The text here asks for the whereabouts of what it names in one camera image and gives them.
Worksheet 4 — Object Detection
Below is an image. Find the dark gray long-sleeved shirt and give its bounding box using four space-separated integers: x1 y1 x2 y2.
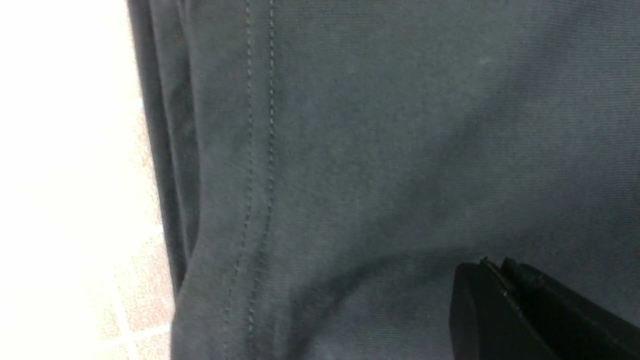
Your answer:
127 0 639 360

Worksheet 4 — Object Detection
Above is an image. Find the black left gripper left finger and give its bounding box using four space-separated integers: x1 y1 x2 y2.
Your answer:
448 262 558 360

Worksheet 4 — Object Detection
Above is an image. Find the beige checkered tablecloth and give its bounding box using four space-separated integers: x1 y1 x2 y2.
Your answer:
0 0 173 360

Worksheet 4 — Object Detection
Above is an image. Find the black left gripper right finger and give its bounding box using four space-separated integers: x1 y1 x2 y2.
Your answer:
500 258 640 360

